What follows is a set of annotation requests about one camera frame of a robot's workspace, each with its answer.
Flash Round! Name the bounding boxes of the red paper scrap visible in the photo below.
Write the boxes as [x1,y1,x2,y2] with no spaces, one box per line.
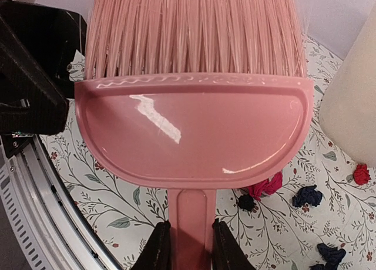
[353,164,371,185]

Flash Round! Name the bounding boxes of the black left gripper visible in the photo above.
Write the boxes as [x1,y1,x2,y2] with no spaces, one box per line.
[1,0,86,135]

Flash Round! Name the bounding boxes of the pink hand brush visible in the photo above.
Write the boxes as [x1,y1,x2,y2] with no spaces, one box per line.
[75,0,313,269]

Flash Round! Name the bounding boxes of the magenta paper scrap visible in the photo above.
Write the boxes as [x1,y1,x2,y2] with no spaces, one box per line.
[248,171,283,201]

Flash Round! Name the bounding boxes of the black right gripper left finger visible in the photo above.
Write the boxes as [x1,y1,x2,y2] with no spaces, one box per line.
[137,221,171,270]

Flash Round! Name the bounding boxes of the floral tablecloth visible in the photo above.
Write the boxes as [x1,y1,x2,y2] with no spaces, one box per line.
[39,32,376,270]

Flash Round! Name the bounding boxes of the cream plastic waste bin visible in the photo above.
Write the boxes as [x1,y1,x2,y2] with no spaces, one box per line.
[319,9,375,167]

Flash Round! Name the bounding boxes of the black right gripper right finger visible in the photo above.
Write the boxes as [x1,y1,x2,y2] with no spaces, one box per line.
[211,219,253,270]

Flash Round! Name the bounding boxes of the aluminium table rail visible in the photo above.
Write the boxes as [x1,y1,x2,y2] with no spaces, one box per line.
[1,135,121,269]

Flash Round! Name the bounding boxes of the navy paper scrap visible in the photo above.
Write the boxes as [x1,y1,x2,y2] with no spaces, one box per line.
[310,243,347,270]
[292,185,323,208]

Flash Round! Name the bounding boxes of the small black paper scrap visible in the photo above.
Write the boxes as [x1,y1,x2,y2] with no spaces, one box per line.
[237,194,255,212]

